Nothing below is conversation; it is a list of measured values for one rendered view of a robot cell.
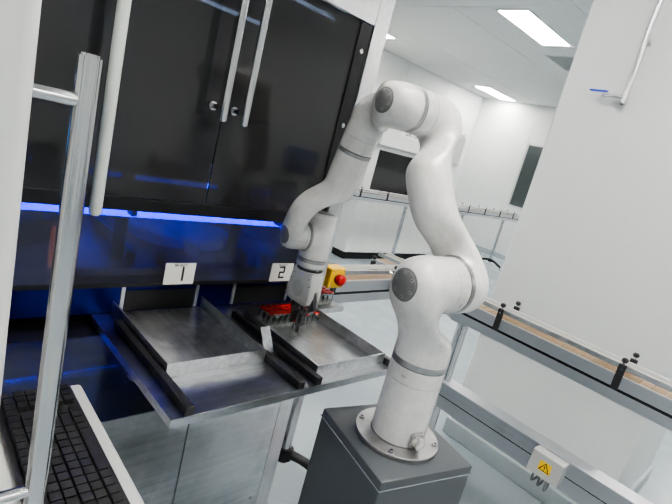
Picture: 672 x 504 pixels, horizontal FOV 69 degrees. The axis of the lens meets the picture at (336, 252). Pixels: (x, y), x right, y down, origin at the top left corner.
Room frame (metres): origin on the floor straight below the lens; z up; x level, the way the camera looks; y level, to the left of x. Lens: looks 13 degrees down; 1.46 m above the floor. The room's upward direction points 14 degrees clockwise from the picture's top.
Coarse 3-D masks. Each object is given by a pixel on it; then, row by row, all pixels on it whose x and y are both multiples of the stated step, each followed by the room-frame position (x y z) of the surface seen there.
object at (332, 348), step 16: (256, 320) 1.30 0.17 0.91; (320, 320) 1.49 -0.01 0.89; (272, 336) 1.24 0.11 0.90; (288, 336) 1.31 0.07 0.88; (304, 336) 1.34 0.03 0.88; (320, 336) 1.37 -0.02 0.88; (336, 336) 1.40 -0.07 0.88; (352, 336) 1.38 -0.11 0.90; (304, 352) 1.23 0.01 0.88; (320, 352) 1.26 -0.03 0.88; (336, 352) 1.29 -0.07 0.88; (352, 352) 1.31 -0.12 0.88; (368, 352) 1.33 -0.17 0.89; (384, 352) 1.30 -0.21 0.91; (320, 368) 1.12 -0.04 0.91; (336, 368) 1.16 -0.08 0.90; (352, 368) 1.20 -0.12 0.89
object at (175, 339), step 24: (120, 312) 1.14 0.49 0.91; (144, 312) 1.23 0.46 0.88; (168, 312) 1.26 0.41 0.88; (192, 312) 1.31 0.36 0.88; (216, 312) 1.30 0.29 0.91; (144, 336) 1.03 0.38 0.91; (168, 336) 1.13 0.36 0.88; (192, 336) 1.16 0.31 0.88; (216, 336) 1.19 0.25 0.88; (240, 336) 1.20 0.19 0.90; (168, 360) 1.01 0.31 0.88; (192, 360) 0.98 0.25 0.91; (216, 360) 1.03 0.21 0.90; (240, 360) 1.08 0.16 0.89
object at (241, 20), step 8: (248, 0) 1.18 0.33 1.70; (240, 8) 1.18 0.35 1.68; (240, 16) 1.18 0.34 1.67; (240, 24) 1.18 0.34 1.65; (240, 32) 1.18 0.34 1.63; (240, 40) 1.18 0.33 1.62; (232, 48) 1.18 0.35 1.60; (240, 48) 1.19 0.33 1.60; (232, 56) 1.18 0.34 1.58; (232, 64) 1.18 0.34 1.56; (232, 72) 1.18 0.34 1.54; (232, 80) 1.18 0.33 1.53; (224, 88) 1.18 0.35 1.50; (232, 88) 1.19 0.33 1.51; (224, 96) 1.18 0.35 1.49; (216, 104) 1.21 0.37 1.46; (224, 104) 1.18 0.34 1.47; (224, 112) 1.18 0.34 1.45; (224, 120) 1.18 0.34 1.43
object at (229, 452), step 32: (128, 416) 1.16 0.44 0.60; (224, 416) 1.39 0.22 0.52; (256, 416) 1.49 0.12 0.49; (128, 448) 1.17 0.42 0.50; (160, 448) 1.24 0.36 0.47; (192, 448) 1.32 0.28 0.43; (224, 448) 1.41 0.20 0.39; (256, 448) 1.51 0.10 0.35; (160, 480) 1.26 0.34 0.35; (192, 480) 1.34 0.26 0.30; (224, 480) 1.43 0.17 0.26; (256, 480) 1.54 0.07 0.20
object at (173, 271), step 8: (168, 264) 1.19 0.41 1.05; (176, 264) 1.20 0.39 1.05; (184, 264) 1.22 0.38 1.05; (192, 264) 1.24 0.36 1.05; (168, 272) 1.19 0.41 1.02; (176, 272) 1.21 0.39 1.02; (184, 272) 1.22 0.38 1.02; (192, 272) 1.24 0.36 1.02; (168, 280) 1.19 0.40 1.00; (176, 280) 1.21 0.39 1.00; (184, 280) 1.23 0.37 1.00; (192, 280) 1.24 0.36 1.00
